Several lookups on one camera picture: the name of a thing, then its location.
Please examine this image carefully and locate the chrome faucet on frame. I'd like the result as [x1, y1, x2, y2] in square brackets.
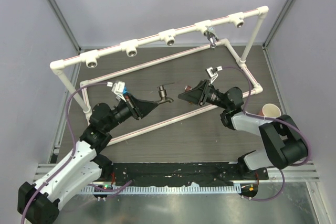
[204, 26, 219, 50]

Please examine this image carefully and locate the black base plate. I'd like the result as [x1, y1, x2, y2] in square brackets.
[111, 162, 269, 187]

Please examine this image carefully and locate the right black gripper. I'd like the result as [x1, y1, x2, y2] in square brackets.
[178, 80, 229, 110]

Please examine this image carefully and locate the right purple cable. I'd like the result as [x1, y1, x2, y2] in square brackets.
[217, 66, 313, 202]

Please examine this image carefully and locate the dark bronze faucet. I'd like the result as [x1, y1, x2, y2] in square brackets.
[157, 82, 174, 104]

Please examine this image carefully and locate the blue plastic faucet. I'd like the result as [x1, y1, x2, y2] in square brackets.
[122, 87, 129, 98]

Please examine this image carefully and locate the paper cup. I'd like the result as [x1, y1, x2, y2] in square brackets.
[258, 103, 281, 118]

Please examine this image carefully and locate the slotted cable duct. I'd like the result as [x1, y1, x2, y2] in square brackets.
[78, 185, 242, 195]

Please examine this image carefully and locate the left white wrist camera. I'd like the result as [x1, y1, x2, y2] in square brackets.
[107, 81, 125, 101]

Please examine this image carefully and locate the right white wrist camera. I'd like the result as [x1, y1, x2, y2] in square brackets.
[206, 66, 223, 84]

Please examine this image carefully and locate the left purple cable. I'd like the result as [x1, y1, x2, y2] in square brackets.
[19, 81, 116, 224]

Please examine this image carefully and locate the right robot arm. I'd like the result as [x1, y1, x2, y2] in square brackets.
[178, 80, 309, 179]

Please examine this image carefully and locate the red-brown faucet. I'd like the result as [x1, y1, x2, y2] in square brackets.
[184, 86, 193, 92]

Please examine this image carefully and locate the white PVC pipe frame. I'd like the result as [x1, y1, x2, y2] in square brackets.
[51, 6, 269, 149]

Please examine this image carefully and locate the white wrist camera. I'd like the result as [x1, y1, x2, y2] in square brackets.
[107, 81, 125, 101]
[206, 66, 223, 84]

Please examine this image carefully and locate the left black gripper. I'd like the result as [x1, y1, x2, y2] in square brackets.
[104, 92, 158, 132]

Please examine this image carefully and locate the purple cable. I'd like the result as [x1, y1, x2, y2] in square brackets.
[19, 81, 116, 224]
[217, 66, 313, 202]

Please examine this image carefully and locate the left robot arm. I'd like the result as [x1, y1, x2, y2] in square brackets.
[17, 94, 160, 223]

